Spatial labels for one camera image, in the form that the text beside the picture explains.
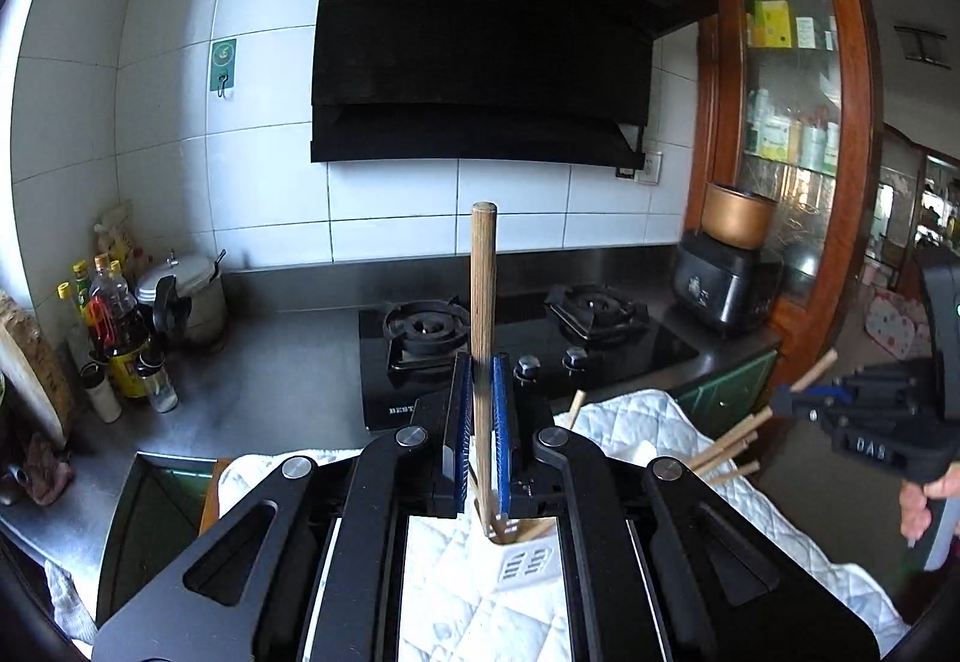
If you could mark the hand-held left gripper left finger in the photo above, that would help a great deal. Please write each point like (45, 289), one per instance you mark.
(465, 437)

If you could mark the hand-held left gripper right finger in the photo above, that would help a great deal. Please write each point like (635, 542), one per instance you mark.
(501, 452)

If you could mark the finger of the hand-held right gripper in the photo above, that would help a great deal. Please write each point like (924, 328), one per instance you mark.
(885, 381)
(795, 401)

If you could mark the wooden chopstick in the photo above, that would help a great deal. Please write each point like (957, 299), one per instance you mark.
(817, 369)
(576, 409)
(735, 472)
(731, 456)
(484, 332)

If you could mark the white utensil holder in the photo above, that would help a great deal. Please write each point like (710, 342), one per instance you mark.
(525, 568)

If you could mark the person's right hand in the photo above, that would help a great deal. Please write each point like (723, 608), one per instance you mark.
(915, 512)

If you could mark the pink printed bag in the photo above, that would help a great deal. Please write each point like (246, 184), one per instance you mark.
(892, 324)

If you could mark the green lower cabinet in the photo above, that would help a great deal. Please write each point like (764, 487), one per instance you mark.
(720, 392)

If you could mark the metal stove knob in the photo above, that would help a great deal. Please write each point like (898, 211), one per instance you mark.
(575, 360)
(527, 367)

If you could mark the black burner grate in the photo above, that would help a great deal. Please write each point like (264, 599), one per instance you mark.
(596, 313)
(424, 332)

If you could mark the black rice cooker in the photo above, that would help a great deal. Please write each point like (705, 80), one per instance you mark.
(712, 291)

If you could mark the white quilted mat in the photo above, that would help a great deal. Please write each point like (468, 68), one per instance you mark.
(750, 534)

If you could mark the black glass gas stove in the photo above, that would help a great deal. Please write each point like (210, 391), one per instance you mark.
(660, 347)

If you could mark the copper inner pot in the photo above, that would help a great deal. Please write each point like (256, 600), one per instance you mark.
(739, 216)

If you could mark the wooden glass-door cabinet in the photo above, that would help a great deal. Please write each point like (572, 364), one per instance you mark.
(855, 107)

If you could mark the white green label box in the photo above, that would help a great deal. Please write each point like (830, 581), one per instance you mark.
(772, 137)

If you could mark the steel pressure cooker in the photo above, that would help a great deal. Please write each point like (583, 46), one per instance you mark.
(191, 302)

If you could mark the glass shaker bottle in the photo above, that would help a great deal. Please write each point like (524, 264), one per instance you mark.
(159, 384)

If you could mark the small white box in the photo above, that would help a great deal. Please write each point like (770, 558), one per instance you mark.
(806, 32)

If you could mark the yellow green box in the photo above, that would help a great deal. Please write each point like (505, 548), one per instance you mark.
(772, 24)

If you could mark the small white bottle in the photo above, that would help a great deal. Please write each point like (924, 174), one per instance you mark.
(101, 396)

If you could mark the plastic food bag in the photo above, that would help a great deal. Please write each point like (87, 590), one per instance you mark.
(116, 231)

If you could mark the black range hood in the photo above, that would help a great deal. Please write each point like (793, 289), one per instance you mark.
(480, 32)

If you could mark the yellow-capped oil bottle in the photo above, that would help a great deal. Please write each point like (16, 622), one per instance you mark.
(81, 279)
(69, 317)

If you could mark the brown rag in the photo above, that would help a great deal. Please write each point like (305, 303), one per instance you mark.
(45, 474)

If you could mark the white cloth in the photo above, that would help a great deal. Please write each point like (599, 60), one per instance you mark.
(69, 598)

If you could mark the round wooden cutting board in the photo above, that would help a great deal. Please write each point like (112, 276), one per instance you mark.
(30, 369)

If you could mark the white wall socket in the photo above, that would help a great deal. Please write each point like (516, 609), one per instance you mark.
(649, 167)

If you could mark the dark wall rack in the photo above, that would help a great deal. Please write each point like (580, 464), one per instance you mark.
(926, 43)

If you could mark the wall hook plate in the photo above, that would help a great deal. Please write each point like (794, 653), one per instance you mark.
(223, 62)

